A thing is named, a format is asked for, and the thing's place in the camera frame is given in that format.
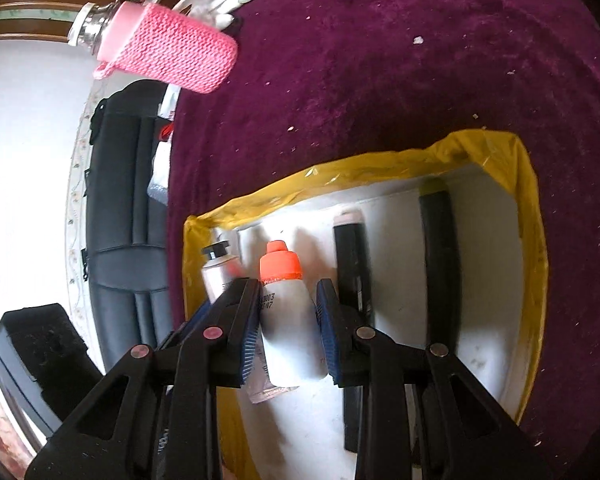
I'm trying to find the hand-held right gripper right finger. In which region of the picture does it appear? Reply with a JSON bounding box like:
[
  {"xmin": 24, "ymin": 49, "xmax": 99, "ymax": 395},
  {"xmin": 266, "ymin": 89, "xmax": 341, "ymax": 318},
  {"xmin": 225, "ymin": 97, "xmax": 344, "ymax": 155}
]
[{"xmin": 316, "ymin": 279, "xmax": 551, "ymax": 480}]

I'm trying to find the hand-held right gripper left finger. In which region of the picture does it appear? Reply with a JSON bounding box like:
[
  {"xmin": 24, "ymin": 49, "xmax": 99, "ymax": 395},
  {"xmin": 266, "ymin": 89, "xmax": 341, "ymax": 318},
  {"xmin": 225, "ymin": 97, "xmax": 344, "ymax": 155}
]
[{"xmin": 24, "ymin": 277, "xmax": 261, "ymax": 480}]

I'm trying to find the white bottle with orange cap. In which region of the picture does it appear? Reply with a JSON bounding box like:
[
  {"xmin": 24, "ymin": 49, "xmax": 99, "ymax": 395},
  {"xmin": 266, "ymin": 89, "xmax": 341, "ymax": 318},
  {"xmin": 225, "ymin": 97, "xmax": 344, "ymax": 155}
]
[{"xmin": 257, "ymin": 240, "xmax": 328, "ymax": 388}]

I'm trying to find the silver paint tube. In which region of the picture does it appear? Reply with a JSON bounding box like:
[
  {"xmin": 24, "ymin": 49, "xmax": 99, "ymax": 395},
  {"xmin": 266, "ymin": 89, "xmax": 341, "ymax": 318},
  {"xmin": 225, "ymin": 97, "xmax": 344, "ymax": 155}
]
[{"xmin": 200, "ymin": 240, "xmax": 301, "ymax": 405}]

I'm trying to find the white tray with yellow tape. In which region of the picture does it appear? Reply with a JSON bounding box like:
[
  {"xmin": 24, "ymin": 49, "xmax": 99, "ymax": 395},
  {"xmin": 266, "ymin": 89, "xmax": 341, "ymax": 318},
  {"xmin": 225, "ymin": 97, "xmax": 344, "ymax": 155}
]
[{"xmin": 182, "ymin": 129, "xmax": 550, "ymax": 480}]

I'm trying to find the black marker with pale cap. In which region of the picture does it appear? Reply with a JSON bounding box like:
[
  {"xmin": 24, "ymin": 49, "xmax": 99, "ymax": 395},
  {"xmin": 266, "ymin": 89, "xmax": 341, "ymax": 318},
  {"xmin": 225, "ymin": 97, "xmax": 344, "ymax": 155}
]
[{"xmin": 331, "ymin": 206, "xmax": 378, "ymax": 453}]

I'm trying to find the black marker with green cap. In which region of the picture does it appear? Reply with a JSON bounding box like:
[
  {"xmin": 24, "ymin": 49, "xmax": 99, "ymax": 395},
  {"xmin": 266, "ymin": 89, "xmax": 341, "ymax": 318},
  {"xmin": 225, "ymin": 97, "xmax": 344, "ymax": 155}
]
[{"xmin": 417, "ymin": 177, "xmax": 463, "ymax": 353}]

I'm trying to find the bubble wrap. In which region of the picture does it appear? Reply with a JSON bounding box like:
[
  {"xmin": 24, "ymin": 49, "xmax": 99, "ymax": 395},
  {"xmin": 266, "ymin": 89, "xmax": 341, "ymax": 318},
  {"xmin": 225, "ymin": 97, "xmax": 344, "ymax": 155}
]
[{"xmin": 147, "ymin": 140, "xmax": 173, "ymax": 206}]

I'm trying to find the black sofa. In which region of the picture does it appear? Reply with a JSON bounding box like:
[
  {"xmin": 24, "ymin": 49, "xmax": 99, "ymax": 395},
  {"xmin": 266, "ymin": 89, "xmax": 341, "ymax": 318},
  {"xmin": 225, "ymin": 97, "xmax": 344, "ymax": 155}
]
[{"xmin": 82, "ymin": 79, "xmax": 176, "ymax": 361}]

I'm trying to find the black fuzzy-topped box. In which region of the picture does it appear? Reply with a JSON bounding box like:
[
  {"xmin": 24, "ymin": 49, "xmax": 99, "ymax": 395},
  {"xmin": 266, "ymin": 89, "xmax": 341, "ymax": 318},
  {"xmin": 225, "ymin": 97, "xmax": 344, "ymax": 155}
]
[{"xmin": 0, "ymin": 302, "xmax": 106, "ymax": 426}]

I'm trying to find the white packet with red print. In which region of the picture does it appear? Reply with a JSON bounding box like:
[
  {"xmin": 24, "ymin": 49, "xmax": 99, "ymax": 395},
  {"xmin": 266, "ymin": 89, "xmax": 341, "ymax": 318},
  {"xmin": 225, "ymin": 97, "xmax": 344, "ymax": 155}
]
[{"xmin": 157, "ymin": 85, "xmax": 181, "ymax": 121}]

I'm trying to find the pink knitted cup sleeve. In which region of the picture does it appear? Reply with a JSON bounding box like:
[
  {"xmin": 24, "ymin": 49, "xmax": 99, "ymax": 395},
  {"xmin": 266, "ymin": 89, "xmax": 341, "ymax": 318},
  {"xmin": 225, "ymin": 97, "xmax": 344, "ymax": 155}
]
[{"xmin": 67, "ymin": 1, "xmax": 239, "ymax": 96}]

